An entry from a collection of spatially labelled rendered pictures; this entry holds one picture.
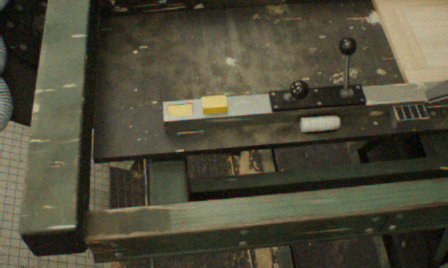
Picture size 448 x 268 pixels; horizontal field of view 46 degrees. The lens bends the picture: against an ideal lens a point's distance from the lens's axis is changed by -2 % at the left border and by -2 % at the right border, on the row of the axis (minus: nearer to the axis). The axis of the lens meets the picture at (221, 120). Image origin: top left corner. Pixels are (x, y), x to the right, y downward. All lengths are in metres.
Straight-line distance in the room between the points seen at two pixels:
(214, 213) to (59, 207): 0.27
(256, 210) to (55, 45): 0.55
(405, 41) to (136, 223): 0.76
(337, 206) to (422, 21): 0.59
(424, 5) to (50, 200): 1.00
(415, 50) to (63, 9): 0.81
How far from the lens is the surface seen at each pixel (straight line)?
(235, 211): 0.97
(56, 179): 0.98
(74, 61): 1.14
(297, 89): 1.00
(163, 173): 1.11
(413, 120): 1.17
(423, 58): 1.31
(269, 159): 2.41
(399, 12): 1.41
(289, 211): 0.98
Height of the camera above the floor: 2.13
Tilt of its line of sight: 28 degrees down
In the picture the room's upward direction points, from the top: 75 degrees counter-clockwise
